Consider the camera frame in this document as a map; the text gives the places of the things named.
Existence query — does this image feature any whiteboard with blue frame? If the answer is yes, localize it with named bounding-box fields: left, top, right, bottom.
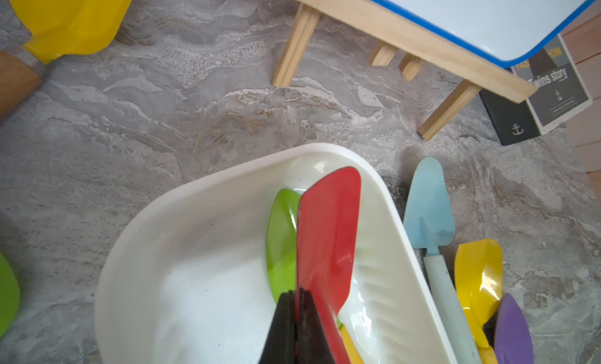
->
left=369, top=0, right=597, bottom=67

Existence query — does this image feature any green trowel wooden handle back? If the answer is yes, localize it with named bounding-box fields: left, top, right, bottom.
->
left=0, top=254, right=20, bottom=337

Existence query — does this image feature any yellow shovel orange handle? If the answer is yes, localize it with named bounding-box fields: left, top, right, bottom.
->
left=455, top=239, right=502, bottom=363

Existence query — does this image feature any white plastic storage box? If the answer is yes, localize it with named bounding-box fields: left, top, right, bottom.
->
left=95, top=143, right=455, bottom=363

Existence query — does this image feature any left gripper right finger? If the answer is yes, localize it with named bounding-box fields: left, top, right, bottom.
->
left=295, top=289, right=335, bottom=364

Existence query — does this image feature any grey Twins story book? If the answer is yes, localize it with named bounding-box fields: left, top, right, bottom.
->
left=480, top=35, right=593, bottom=146

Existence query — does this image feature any yellow shovel wooden handle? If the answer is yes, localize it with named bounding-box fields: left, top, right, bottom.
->
left=1, top=0, right=132, bottom=116

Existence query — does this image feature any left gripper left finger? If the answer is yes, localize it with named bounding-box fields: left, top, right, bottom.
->
left=259, top=291, right=296, bottom=364

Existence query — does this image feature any purple shovel pink handle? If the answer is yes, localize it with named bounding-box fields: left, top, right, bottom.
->
left=493, top=293, right=535, bottom=364

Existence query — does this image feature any green trowel yellow handle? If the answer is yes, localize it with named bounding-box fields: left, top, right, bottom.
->
left=266, top=189, right=365, bottom=363

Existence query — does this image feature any wooden easel stand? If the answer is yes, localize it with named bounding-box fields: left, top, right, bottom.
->
left=271, top=0, right=539, bottom=142

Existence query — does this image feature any light blue trowel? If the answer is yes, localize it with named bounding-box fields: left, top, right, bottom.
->
left=402, top=157, right=482, bottom=363

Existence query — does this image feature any red shovel wooden handle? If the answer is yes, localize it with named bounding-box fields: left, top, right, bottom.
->
left=295, top=167, right=362, bottom=363

